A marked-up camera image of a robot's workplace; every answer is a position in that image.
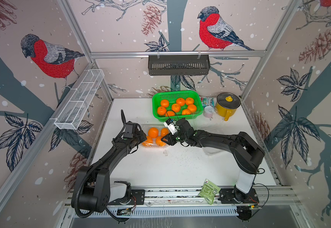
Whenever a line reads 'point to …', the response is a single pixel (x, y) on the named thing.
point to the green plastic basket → (177, 105)
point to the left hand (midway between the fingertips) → (145, 132)
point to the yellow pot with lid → (226, 104)
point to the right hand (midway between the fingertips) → (164, 136)
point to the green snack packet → (208, 101)
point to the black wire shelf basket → (179, 65)
